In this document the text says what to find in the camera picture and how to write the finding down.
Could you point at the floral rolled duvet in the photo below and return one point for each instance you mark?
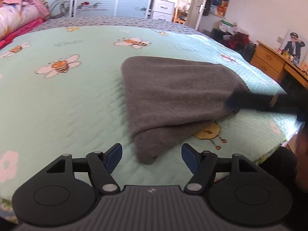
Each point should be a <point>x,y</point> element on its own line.
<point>15,16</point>

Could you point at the white drawer cabinet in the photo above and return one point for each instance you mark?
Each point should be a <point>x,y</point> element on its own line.
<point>162,10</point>

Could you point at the dark red clothes pile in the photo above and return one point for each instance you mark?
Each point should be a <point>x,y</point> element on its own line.
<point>238,40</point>

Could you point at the framed pilot boy photo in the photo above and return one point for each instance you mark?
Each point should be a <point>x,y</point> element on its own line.
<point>296,46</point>

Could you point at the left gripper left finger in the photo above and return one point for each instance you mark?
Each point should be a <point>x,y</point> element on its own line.
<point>101,166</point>

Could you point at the magenta embroidered pillow cover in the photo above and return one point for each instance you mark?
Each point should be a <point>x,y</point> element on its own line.
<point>21,31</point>

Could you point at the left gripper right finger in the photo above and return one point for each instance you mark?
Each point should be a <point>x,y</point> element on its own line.
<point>202,166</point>

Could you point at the grey knit trousers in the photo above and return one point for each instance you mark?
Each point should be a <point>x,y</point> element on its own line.
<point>168,100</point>

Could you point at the red patterned cloth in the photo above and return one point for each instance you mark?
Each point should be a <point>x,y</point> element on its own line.
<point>39,4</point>

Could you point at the wooden desk with drawers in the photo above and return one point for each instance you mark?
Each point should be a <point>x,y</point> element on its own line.
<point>276,66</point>

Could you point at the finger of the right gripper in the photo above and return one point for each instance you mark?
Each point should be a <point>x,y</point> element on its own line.
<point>251,101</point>

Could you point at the mint green quilted bedspread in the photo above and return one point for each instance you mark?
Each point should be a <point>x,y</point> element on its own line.
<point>62,93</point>

